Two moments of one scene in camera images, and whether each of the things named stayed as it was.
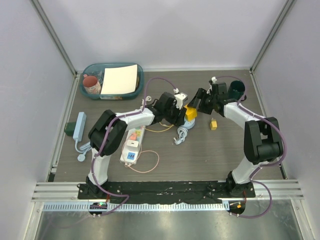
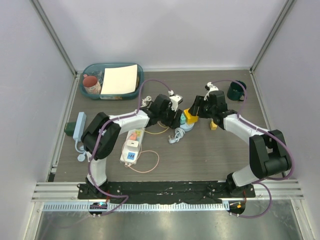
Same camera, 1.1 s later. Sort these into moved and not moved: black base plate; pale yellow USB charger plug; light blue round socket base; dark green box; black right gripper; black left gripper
Moved: light blue round socket base; black right gripper
Not moved: black left gripper; black base plate; dark green box; pale yellow USB charger plug
